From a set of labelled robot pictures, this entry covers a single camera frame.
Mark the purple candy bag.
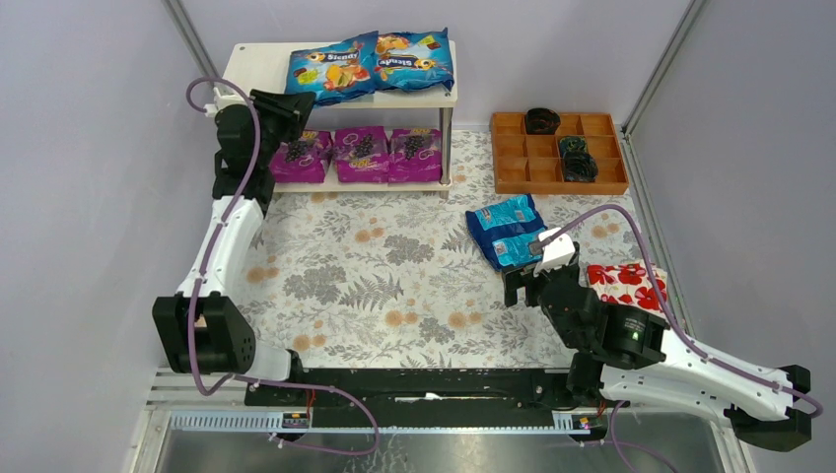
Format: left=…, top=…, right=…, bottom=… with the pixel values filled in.
left=388, top=128, right=442, bottom=183
left=333, top=126, right=391, bottom=183
left=269, top=130, right=333, bottom=183

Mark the purple candy bag bottom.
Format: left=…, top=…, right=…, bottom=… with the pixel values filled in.
left=333, top=126, right=391, bottom=183

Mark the blue fruit candy bag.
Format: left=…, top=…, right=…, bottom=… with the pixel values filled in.
left=373, top=28, right=454, bottom=93

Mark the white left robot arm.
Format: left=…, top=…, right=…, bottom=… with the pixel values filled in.
left=152, top=90, right=315, bottom=382

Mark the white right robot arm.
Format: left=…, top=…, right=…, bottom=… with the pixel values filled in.
left=501, top=265, right=812, bottom=452

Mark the white two-tier shelf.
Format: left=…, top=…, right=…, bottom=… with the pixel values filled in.
left=223, top=41, right=458, bottom=199

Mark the red floral cloth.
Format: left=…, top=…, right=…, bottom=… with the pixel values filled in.
left=586, top=262, right=667, bottom=317

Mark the wooden compartment tray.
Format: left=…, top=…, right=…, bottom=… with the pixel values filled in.
left=490, top=112, right=629, bottom=195

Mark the black coiled belt bottom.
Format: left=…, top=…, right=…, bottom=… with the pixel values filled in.
left=562, top=151, right=598, bottom=183

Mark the black coiled belt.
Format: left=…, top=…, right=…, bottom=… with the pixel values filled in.
left=562, top=151, right=598, bottom=183
left=523, top=107, right=562, bottom=135

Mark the dark coiled belt middle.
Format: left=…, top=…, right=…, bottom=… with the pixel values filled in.
left=557, top=135, right=589, bottom=157

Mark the floral table mat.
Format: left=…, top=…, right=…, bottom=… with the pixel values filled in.
left=184, top=129, right=655, bottom=371

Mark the black coiled belt top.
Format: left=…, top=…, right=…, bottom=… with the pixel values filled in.
left=523, top=107, right=562, bottom=135

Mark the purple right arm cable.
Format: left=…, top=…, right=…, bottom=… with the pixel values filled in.
left=538, top=203, right=824, bottom=473

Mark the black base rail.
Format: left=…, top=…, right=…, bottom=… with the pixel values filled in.
left=244, top=369, right=613, bottom=430

